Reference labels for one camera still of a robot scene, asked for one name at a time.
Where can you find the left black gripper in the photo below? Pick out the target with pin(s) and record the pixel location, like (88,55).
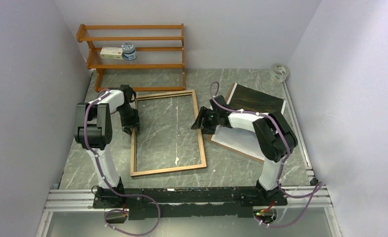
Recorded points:
(135,122)

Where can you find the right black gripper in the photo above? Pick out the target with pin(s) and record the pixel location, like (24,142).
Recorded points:
(203,113)

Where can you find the landscape photo print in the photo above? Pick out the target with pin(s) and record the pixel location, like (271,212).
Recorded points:
(252,103)

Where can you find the wooden picture frame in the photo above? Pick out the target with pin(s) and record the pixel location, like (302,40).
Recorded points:
(166,143)

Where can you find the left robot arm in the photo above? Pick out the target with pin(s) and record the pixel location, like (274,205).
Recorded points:
(94,132)

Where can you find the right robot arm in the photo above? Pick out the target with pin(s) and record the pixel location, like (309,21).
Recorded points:
(275,137)

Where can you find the brown cardboard backing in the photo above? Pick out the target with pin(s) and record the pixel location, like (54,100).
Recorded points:
(209,138)

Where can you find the wooden shelf rack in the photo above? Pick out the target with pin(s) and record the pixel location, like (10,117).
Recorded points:
(158,47)

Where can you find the white red box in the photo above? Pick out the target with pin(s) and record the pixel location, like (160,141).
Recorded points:
(111,53)

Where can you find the blue white jar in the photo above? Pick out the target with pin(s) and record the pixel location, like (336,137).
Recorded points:
(129,51)

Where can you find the clear tape roll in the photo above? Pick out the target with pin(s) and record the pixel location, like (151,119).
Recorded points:
(279,72)

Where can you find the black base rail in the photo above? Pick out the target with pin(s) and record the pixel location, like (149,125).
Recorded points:
(145,203)

